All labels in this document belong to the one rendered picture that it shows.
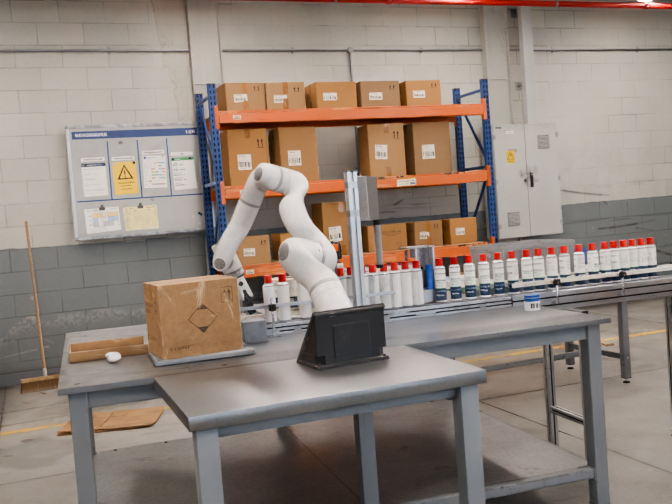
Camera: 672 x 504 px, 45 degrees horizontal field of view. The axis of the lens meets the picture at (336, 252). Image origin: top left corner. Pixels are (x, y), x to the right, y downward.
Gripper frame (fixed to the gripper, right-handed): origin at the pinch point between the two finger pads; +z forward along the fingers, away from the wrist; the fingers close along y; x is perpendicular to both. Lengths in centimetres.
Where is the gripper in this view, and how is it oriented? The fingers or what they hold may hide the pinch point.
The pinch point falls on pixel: (251, 309)
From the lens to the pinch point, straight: 349.4
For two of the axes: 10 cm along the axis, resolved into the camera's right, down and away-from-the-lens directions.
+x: -8.7, 4.2, -2.6
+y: -3.0, -0.3, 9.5
